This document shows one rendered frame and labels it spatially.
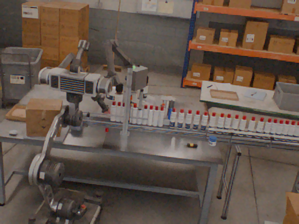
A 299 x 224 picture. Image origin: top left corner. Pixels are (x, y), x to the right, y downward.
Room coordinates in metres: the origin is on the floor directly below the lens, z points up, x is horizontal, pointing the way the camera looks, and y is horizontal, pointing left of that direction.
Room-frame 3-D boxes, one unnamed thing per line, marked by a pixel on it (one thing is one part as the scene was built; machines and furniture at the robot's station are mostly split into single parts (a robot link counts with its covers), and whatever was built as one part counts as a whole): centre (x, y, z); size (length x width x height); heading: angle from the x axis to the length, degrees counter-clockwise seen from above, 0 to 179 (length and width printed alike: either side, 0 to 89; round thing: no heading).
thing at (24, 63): (5.37, 1.56, 0.48); 0.89 x 0.63 x 0.96; 5
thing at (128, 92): (2.99, -0.11, 1.16); 0.04 x 0.04 x 0.67; 85
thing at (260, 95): (4.35, -1.82, 0.81); 0.32 x 0.24 x 0.01; 152
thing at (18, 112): (3.23, 0.91, 0.85); 0.30 x 0.26 x 0.04; 85
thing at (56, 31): (6.89, 1.25, 0.70); 1.20 x 0.82 x 1.39; 82
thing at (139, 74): (3.04, -0.18, 1.38); 0.17 x 0.10 x 0.19; 140
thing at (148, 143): (3.34, 0.03, 0.82); 2.10 x 1.31 x 0.02; 85
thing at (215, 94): (4.23, -1.38, 0.82); 0.34 x 0.24 x 0.03; 82
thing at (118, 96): (3.42, -0.03, 1.03); 0.09 x 0.09 x 0.30
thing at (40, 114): (2.91, 0.64, 0.99); 0.30 x 0.24 x 0.27; 94
